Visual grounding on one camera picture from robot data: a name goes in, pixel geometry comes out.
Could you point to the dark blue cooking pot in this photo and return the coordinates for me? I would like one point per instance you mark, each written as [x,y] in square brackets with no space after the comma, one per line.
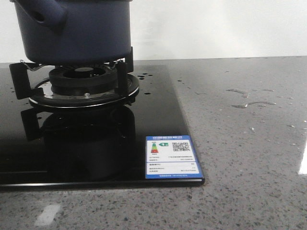
[66,32]

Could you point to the black pot support grate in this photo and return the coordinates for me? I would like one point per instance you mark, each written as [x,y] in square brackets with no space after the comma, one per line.
[41,95]

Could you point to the black gas burner head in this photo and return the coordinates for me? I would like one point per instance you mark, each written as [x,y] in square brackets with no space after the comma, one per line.
[78,80]

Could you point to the black glass gas stove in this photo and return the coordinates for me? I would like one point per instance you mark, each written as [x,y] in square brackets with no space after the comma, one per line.
[87,148]

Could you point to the blue energy label sticker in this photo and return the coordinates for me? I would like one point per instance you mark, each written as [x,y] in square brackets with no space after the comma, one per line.
[171,157]

